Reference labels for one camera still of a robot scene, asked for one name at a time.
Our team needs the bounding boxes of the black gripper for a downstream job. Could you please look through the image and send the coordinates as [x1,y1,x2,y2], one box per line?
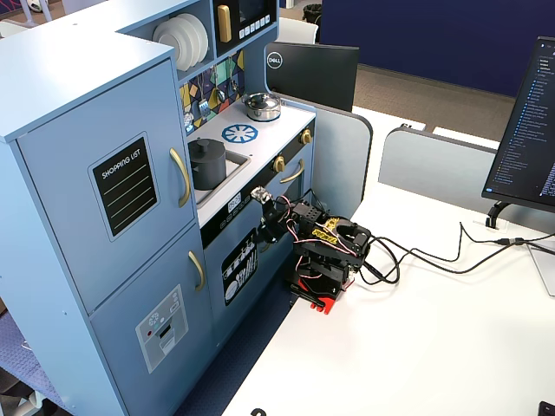
[258,199,299,244]

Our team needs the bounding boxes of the gray round pot lid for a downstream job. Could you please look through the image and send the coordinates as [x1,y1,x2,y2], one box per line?
[188,138,227,164]

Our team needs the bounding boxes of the steel pot with lid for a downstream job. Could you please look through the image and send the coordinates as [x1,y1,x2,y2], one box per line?
[241,92,283,123]

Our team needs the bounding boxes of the blue dishwasher door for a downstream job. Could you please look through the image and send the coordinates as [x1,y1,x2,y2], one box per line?
[202,197,278,343]

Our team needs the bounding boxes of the blue oven door with window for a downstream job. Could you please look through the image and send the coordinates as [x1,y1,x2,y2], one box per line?
[255,142,314,244]

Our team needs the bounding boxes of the gray cooking pot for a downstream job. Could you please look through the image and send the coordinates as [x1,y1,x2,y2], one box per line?
[187,146,228,192]

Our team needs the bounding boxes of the red table clamp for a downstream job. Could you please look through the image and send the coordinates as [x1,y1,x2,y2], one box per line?
[309,297,338,315]

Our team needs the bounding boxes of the gray desk divider panel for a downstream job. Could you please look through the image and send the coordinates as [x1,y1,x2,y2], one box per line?
[377,125,555,237]
[312,102,375,218]

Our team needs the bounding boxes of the metal slotted spoon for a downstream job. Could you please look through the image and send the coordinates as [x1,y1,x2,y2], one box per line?
[182,84,195,131]

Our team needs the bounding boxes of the metal toy spatula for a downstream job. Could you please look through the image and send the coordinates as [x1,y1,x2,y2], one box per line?
[197,71,212,119]

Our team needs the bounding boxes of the metal toy ladle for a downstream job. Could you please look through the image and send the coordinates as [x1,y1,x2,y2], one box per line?
[212,64,227,104]

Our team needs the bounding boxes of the fridge door with ice dispenser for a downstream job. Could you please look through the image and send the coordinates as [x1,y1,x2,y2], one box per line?
[88,224,215,416]

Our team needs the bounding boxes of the black Dell monitor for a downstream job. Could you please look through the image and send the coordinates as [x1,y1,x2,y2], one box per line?
[264,41,361,114]

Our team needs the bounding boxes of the white office chair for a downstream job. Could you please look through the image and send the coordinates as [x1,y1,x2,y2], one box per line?
[277,16,320,45]

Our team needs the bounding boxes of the white toy plate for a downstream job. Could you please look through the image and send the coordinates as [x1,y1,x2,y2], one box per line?
[152,19,193,73]
[176,12,211,62]
[166,16,202,67]

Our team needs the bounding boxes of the black microwave door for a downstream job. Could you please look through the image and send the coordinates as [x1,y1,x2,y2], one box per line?
[212,0,279,57]

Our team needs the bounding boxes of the fridge door with shopping list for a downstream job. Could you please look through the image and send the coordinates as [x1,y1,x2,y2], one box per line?
[15,57,199,316]

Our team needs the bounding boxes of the blue toy kitchen unit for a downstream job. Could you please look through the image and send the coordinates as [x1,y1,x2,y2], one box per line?
[0,0,318,416]

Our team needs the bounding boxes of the monitor showing code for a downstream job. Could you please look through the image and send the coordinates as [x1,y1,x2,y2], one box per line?
[480,36,555,214]

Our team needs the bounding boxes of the silver monitor stand base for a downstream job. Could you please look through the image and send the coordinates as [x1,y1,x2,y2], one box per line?
[526,241,555,298]

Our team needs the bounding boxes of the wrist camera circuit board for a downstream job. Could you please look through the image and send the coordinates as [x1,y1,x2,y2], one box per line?
[250,185,274,205]

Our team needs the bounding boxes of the gold oven handle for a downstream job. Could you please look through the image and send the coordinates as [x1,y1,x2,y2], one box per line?
[279,158,306,185]

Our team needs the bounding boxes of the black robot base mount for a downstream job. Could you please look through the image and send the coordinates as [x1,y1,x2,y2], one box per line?
[284,253,357,307]

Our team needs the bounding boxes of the gold fridge handle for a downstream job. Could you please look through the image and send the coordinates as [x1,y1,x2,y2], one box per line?
[168,146,193,209]
[187,250,206,293]

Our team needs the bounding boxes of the black power cable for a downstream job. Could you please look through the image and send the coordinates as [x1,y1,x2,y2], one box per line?
[358,231,555,290]

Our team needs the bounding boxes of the black USB cable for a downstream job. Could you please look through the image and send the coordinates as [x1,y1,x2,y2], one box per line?
[459,221,555,255]

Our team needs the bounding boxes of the gold microwave handle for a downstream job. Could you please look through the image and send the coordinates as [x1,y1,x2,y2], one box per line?
[216,4,233,44]

